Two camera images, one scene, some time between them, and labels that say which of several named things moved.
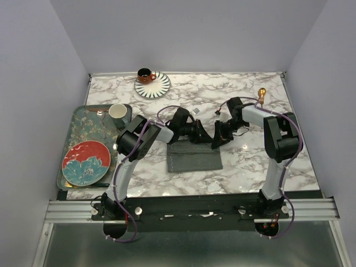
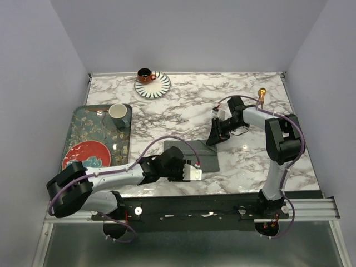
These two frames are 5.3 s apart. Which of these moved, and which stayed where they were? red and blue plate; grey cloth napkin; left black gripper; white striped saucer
Moved: left black gripper
Stayed: grey cloth napkin; white striped saucer; red and blue plate
